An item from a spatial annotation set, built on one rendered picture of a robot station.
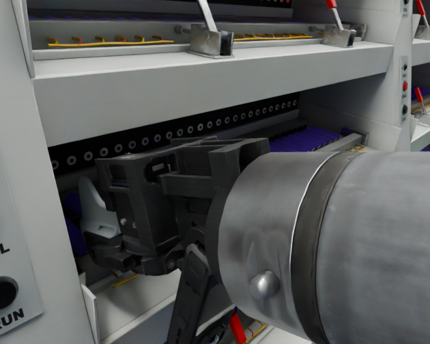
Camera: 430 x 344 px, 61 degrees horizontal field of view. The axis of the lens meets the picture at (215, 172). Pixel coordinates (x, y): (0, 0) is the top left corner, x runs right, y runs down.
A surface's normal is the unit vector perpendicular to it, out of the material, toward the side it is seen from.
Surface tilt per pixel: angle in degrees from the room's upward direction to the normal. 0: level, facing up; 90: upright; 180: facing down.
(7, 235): 90
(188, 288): 91
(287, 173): 26
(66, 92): 106
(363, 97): 90
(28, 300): 90
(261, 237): 66
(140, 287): 16
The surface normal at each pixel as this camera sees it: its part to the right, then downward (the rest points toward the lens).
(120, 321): 0.08, -0.90
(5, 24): 0.72, 0.09
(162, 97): 0.72, 0.36
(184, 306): -0.72, 0.28
